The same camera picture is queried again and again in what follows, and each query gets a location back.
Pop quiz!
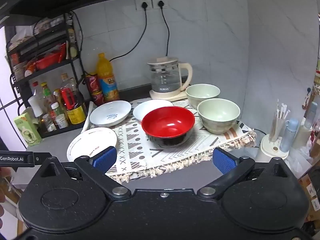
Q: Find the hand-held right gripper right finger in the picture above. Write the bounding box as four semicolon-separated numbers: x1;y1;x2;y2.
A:
197;147;294;200

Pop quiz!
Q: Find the bundle of wrapped chopsticks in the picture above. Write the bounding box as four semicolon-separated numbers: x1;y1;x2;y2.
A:
269;99;290;140

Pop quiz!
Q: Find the white plate script blue print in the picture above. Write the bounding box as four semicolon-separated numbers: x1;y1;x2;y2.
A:
89;100;132;127

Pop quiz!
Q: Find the green carton box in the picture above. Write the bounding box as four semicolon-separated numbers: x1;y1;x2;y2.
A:
14;112;42;147

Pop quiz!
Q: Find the small white jar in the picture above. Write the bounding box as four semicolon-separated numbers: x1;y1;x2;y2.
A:
55;114;68;128

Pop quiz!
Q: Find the red drink can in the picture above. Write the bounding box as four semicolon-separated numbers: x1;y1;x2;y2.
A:
85;74;100;94
90;90;105;105

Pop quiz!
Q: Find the pale green bowl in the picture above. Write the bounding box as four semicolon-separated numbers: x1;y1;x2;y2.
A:
185;84;221;108
197;98;241;134

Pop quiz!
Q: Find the green label sauce bottle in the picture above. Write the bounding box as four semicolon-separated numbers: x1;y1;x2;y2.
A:
41;82;57;110

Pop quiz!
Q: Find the orange juice bottle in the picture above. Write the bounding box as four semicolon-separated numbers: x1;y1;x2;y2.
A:
96;53;120;103

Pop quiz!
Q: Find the black wire shelf rack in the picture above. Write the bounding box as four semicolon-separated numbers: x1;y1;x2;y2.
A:
5;11;87;139

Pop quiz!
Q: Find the cardboard box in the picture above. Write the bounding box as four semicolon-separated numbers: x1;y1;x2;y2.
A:
297;172;320;220

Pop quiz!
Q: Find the light blue thermos bottle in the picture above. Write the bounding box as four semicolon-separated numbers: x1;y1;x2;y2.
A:
279;119;299;153

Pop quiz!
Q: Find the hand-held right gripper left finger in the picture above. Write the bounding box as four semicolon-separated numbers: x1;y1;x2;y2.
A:
37;146;132;200

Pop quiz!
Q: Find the white plate brown line pattern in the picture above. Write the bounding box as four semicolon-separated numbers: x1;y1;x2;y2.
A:
67;127;118;162

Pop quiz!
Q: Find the oil bottle red handle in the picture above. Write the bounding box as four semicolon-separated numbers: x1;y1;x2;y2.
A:
59;73;87;125

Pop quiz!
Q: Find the patterned fringed tablecloth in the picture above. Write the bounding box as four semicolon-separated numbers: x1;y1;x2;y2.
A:
105;97;258;183

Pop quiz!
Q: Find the red and black bowl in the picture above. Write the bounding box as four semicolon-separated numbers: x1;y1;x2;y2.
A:
141;106;196;148

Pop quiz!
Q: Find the glass kettle cream handle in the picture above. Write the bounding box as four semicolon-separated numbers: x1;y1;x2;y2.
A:
147;57;193;93

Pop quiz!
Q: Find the cream kettle base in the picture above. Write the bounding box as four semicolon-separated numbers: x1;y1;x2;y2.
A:
149;87;188;100

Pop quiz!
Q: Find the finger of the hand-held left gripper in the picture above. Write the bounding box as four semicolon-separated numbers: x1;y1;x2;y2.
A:
34;152;52;166

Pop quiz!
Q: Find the small clear jar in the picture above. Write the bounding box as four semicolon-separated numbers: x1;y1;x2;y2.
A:
42;114;57;132

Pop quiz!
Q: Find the white plate crossed-tools blue print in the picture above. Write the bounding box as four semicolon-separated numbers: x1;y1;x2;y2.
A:
132;99;174;122

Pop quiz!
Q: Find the red plastic basket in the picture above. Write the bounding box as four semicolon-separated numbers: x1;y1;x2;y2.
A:
36;50;63;70

